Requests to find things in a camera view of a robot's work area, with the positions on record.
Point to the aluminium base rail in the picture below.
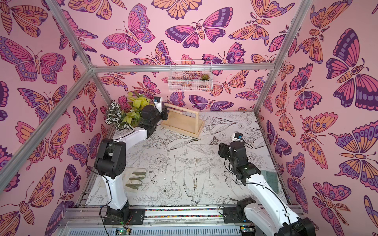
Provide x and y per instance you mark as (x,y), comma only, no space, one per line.
(157,221)

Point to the teal plastic paddle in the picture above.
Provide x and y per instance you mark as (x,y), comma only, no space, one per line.
(272,180)

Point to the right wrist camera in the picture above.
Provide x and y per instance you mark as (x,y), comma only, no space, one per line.
(237,137)

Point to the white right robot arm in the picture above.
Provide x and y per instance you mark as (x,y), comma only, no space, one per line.
(270,214)

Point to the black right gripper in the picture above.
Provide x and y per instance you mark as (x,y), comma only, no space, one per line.
(223,150)

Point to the wooden jewelry display stand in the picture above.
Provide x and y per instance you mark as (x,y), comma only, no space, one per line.
(184,121)

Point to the green potted plant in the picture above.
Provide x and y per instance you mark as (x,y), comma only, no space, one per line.
(125,113)

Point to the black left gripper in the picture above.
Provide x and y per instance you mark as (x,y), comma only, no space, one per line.
(164,113)

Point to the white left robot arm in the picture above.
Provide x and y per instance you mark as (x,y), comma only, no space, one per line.
(111,160)

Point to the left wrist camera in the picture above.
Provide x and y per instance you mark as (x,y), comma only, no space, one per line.
(158,103)

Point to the small succulent in basket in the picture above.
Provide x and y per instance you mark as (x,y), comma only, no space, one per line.
(205,77)

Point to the white wire wall basket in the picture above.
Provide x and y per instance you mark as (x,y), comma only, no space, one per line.
(185,75)

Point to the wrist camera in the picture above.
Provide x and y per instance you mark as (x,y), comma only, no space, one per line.
(237,137)
(158,103)

